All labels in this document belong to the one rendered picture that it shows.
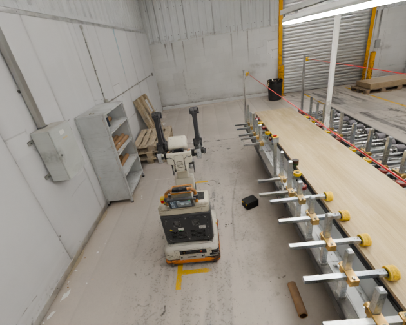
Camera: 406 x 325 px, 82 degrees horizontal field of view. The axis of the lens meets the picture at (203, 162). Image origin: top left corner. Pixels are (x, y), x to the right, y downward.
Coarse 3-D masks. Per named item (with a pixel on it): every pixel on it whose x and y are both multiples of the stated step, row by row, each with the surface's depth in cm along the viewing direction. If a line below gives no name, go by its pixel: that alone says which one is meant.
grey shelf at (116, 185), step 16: (96, 112) 348; (112, 112) 418; (80, 128) 339; (96, 128) 339; (112, 128) 366; (96, 144) 351; (128, 144) 447; (96, 160) 363; (112, 160) 363; (128, 160) 433; (112, 176) 376; (128, 176) 458; (112, 192) 391; (128, 192) 391
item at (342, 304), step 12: (264, 156) 333; (300, 216) 214; (300, 228) 204; (312, 240) 191; (312, 252) 181; (324, 264) 170; (336, 288) 154; (336, 300) 148; (348, 300) 146; (348, 312) 141
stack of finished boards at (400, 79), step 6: (372, 78) 820; (378, 78) 808; (384, 78) 797; (390, 78) 786; (396, 78) 774; (402, 78) 763; (360, 84) 803; (366, 84) 775; (372, 84) 755; (378, 84) 756; (384, 84) 756; (390, 84) 757; (396, 84) 758
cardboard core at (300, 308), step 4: (288, 284) 228; (292, 284) 225; (292, 288) 222; (296, 288) 222; (292, 292) 219; (296, 292) 218; (292, 296) 218; (296, 296) 214; (300, 296) 216; (296, 300) 211; (300, 300) 211; (296, 304) 209; (300, 304) 207; (296, 308) 207; (300, 308) 205; (304, 308) 205; (300, 312) 202; (304, 312) 202; (300, 316) 205; (304, 316) 205
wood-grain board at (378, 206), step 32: (288, 128) 359; (320, 128) 342; (320, 160) 263; (352, 160) 254; (320, 192) 213; (352, 192) 207; (384, 192) 201; (352, 224) 174; (384, 224) 170; (384, 256) 148
